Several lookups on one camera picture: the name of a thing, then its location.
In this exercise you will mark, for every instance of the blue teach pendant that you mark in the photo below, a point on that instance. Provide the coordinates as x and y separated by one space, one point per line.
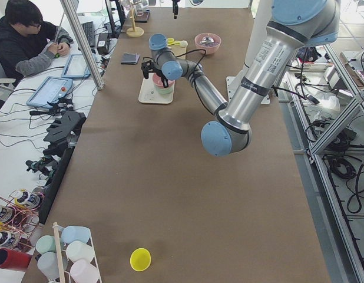
76 68
49 92

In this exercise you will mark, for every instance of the metal ice scoop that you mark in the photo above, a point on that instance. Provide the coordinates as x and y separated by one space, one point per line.
207 41

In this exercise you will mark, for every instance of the grey folded cloth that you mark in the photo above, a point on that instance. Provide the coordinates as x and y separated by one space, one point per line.
129 58

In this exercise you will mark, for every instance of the aluminium frame post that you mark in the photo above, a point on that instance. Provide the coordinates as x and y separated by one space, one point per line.
72 17

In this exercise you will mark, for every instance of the stacked green bowls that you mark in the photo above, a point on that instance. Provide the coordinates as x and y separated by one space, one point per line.
164 90

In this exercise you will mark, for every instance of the wooden cup tree stand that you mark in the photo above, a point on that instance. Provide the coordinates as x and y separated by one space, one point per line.
134 31

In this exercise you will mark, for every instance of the yellow plastic cup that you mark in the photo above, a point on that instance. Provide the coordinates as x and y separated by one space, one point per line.
140 259

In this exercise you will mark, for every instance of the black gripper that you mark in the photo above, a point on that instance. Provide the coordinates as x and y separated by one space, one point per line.
156 71
175 6

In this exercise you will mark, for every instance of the person in black hoodie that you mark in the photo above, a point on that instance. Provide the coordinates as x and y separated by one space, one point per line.
28 44

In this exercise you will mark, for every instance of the red can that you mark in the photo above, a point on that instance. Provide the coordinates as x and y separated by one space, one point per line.
14 260

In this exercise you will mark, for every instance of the cream rabbit tray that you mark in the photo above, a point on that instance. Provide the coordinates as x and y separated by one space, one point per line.
149 95

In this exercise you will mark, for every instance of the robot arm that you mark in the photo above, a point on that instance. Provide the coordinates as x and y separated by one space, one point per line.
292 25

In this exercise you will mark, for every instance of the wooden cutting board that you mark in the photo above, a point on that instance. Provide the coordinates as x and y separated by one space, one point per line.
179 52

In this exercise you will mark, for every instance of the white cup rack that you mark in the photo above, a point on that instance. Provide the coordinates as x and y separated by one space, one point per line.
68 255

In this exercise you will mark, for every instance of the large pink bowl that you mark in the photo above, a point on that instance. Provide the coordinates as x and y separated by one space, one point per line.
207 50

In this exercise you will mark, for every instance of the small pink bowl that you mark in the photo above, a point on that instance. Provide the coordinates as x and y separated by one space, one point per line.
157 81

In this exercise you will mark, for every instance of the lemon half slice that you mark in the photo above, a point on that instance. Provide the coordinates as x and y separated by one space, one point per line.
170 41

